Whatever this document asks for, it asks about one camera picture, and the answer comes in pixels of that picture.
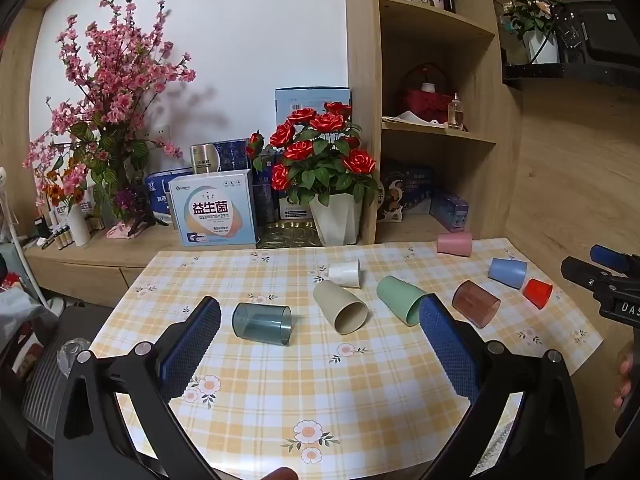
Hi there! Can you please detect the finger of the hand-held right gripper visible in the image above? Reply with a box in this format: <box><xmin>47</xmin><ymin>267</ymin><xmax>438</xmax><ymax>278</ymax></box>
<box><xmin>560</xmin><ymin>256</ymin><xmax>632</xmax><ymax>292</ymax></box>
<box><xmin>589</xmin><ymin>244</ymin><xmax>640</xmax><ymax>275</ymax></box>

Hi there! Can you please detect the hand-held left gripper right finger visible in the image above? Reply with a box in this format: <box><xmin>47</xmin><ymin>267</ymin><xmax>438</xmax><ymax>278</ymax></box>
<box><xmin>419</xmin><ymin>293</ymin><xmax>589</xmax><ymax>480</ymax></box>

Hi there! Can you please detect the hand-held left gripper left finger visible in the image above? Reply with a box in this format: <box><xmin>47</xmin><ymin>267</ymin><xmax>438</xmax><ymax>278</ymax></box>
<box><xmin>52</xmin><ymin>296</ymin><xmax>222</xmax><ymax>480</ymax></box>

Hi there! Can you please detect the red cup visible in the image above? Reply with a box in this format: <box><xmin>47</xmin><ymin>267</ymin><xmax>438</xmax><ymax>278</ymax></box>
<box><xmin>522</xmin><ymin>278</ymin><xmax>554</xmax><ymax>310</ymax></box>

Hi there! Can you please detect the clear brown cup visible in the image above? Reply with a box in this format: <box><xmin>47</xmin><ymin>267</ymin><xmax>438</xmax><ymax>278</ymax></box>
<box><xmin>451</xmin><ymin>281</ymin><xmax>501</xmax><ymax>330</ymax></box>

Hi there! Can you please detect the green cup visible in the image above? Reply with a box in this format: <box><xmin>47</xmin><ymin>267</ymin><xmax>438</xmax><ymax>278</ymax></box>
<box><xmin>376</xmin><ymin>275</ymin><xmax>429</xmax><ymax>326</ymax></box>

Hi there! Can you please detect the clear teal cup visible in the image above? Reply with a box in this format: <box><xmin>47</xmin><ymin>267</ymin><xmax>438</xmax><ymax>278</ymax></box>
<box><xmin>232</xmin><ymin>302</ymin><xmax>293</xmax><ymax>346</ymax></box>

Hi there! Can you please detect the blue cup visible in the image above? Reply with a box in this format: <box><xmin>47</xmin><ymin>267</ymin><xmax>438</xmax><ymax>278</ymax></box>
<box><xmin>488</xmin><ymin>258</ymin><xmax>529</xmax><ymax>290</ymax></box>

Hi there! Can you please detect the pink cup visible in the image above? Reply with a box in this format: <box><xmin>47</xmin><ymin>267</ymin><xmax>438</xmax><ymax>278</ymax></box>
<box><xmin>436</xmin><ymin>232</ymin><xmax>474</xmax><ymax>259</ymax></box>

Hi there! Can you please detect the beige cup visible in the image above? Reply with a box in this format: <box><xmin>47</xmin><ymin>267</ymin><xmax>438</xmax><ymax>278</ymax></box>
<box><xmin>313</xmin><ymin>280</ymin><xmax>370</xmax><ymax>336</ymax></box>

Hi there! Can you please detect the white cup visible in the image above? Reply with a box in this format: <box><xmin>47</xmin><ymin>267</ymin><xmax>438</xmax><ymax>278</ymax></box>
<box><xmin>328</xmin><ymin>259</ymin><xmax>362</xmax><ymax>289</ymax></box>

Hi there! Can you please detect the stainless steel cup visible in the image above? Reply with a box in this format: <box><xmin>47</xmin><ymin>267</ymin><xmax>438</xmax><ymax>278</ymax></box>
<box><xmin>189</xmin><ymin>142</ymin><xmax>221</xmax><ymax>176</ymax></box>

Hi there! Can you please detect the person's right hand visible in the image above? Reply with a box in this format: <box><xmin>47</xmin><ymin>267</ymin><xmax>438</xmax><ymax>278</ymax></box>
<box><xmin>614</xmin><ymin>342</ymin><xmax>636</xmax><ymax>408</ymax></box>

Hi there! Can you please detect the yellow checkered floral tablecloth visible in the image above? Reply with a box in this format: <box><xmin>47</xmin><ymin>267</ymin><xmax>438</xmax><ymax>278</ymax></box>
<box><xmin>92</xmin><ymin>237</ymin><xmax>606</xmax><ymax>480</ymax></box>

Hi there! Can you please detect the clear plastic bag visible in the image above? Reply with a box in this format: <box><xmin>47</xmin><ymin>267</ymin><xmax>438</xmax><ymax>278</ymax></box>
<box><xmin>57</xmin><ymin>338</ymin><xmax>92</xmax><ymax>372</ymax></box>

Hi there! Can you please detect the pink cloth bow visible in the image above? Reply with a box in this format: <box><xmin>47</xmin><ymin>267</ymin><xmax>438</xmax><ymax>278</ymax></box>
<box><xmin>106</xmin><ymin>222</ymin><xmax>147</xmax><ymax>240</ymax></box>

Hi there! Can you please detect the white and blue carton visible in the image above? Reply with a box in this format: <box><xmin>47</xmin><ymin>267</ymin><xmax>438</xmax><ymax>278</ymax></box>
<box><xmin>168</xmin><ymin>168</ymin><xmax>259</xmax><ymax>248</ymax></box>

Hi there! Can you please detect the purple blue box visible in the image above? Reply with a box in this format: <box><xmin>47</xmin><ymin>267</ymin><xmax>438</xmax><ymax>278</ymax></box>
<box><xmin>429</xmin><ymin>188</ymin><xmax>471</xmax><ymax>234</ymax></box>

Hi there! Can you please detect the gold tray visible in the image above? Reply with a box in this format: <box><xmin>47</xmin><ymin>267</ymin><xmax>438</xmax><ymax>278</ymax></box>
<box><xmin>256</xmin><ymin>220</ymin><xmax>327</xmax><ymax>250</ymax></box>

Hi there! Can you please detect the blue and white box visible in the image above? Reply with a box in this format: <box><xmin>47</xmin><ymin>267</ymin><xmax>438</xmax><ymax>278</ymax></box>
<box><xmin>144</xmin><ymin>172</ymin><xmax>177</xmax><ymax>227</ymax></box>

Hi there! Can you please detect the black ribbed case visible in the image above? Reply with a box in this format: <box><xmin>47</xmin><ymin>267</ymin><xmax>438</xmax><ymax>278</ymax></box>
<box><xmin>21</xmin><ymin>304</ymin><xmax>103</xmax><ymax>433</ymax></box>

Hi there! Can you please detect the dark blue tall box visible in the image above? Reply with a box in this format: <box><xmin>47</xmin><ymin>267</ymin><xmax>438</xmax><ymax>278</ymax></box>
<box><xmin>251</xmin><ymin>175</ymin><xmax>281</xmax><ymax>224</ymax></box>

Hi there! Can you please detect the dark blue illustrated box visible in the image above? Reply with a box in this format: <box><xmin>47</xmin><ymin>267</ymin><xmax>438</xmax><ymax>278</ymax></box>
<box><xmin>377</xmin><ymin>160</ymin><xmax>435</xmax><ymax>224</ymax></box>

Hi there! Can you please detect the white vase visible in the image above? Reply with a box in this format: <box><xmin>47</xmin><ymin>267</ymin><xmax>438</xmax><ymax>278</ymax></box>
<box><xmin>66</xmin><ymin>202</ymin><xmax>92</xmax><ymax>247</ymax></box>

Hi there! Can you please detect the row of small bottles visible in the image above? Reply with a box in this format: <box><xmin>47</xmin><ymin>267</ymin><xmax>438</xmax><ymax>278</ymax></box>
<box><xmin>41</xmin><ymin>219</ymin><xmax>72</xmax><ymax>252</ymax></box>

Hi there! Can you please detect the dark blue patterned box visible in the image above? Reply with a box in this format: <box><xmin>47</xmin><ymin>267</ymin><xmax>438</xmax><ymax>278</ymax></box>
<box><xmin>212</xmin><ymin>139</ymin><xmax>252</xmax><ymax>172</ymax></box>

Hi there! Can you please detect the white pole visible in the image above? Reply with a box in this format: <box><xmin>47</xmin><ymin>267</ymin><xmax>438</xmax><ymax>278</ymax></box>
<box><xmin>0</xmin><ymin>166</ymin><xmax>50</xmax><ymax>307</ymax></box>

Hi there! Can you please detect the glass perfume bottle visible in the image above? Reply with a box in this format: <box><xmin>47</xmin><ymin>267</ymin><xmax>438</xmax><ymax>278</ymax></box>
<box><xmin>447</xmin><ymin>92</ymin><xmax>464</xmax><ymax>131</ymax></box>

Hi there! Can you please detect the wooden shelf unit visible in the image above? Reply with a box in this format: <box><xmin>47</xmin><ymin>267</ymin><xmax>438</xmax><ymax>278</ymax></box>
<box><xmin>345</xmin><ymin>0</ymin><xmax>525</xmax><ymax>247</ymax></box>

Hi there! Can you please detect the red rose plant white pot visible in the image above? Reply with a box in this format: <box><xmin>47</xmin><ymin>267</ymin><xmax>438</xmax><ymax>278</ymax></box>
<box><xmin>247</xmin><ymin>102</ymin><xmax>379</xmax><ymax>247</ymax></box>

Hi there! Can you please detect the black device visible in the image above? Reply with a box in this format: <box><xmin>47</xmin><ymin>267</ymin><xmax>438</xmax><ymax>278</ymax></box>
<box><xmin>564</xmin><ymin>2</ymin><xmax>640</xmax><ymax>67</ymax></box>

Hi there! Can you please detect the basket with red lining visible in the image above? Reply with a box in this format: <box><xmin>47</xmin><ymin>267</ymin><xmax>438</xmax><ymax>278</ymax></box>
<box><xmin>399</xmin><ymin>62</ymin><xmax>452</xmax><ymax>122</ymax></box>

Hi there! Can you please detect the pink rose plant white pot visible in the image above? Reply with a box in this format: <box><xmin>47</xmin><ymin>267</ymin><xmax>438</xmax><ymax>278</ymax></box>
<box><xmin>501</xmin><ymin>0</ymin><xmax>562</xmax><ymax>65</ymax></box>

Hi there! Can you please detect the pink blossom flower arrangement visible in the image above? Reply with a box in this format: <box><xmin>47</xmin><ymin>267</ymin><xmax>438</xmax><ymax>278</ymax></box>
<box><xmin>22</xmin><ymin>0</ymin><xmax>197</xmax><ymax>237</ymax></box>

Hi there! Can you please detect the light blue box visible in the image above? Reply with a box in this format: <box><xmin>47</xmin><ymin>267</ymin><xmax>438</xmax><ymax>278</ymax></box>
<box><xmin>274</xmin><ymin>87</ymin><xmax>351</xmax><ymax>132</ymax></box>

